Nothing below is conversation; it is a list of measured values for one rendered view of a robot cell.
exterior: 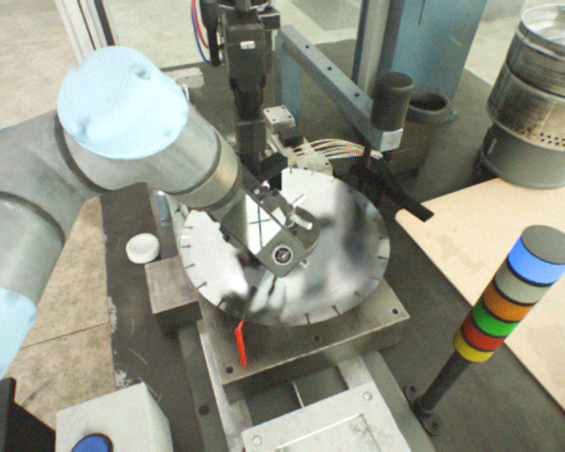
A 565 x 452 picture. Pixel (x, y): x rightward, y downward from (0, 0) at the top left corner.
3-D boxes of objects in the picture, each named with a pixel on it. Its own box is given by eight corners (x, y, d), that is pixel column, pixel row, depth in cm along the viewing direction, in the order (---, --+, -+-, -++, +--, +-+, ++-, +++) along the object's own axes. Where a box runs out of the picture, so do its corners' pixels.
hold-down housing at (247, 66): (270, 155, 56) (267, 2, 41) (237, 160, 55) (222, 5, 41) (264, 134, 60) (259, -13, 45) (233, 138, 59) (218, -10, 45)
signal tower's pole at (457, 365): (433, 412, 63) (485, 351, 47) (421, 418, 62) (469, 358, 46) (425, 398, 64) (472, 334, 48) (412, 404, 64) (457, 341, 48)
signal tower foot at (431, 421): (448, 430, 61) (453, 426, 59) (429, 439, 60) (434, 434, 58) (417, 379, 67) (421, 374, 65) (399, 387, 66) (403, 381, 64)
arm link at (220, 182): (237, 153, 34) (170, 217, 34) (255, 172, 38) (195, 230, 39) (191, 104, 37) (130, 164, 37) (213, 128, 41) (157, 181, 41)
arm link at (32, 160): (-107, 213, 26) (24, 166, 24) (-24, 122, 34) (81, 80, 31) (-7, 277, 32) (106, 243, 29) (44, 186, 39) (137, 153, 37)
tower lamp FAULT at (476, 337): (510, 343, 44) (522, 330, 42) (478, 356, 43) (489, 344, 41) (483, 311, 47) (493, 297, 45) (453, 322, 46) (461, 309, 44)
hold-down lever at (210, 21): (257, 6, 42) (253, -7, 44) (200, 1, 41) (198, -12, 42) (249, 70, 49) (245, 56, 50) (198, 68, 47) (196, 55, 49)
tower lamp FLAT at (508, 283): (553, 296, 37) (571, 277, 35) (516, 310, 36) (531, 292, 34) (519, 261, 40) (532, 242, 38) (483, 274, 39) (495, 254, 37)
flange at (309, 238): (325, 215, 65) (327, 204, 64) (312, 266, 58) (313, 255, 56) (262, 203, 67) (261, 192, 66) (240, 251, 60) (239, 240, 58)
